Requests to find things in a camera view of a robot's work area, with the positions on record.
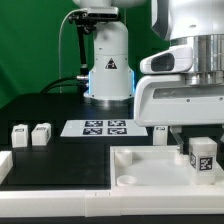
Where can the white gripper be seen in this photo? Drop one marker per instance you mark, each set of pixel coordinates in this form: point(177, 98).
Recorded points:
point(162, 97)

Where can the white square table top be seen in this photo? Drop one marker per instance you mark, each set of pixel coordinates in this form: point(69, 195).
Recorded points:
point(147, 166)

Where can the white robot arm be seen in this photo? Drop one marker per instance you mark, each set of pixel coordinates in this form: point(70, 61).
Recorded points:
point(200, 25)

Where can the white sheet with markers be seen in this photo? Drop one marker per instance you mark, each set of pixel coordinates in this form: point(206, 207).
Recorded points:
point(102, 128)

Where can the white U-shaped obstacle fence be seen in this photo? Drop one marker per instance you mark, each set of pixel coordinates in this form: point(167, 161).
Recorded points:
point(117, 201)

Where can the black camera on stand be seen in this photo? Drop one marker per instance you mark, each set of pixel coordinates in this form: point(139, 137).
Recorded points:
point(85, 20)

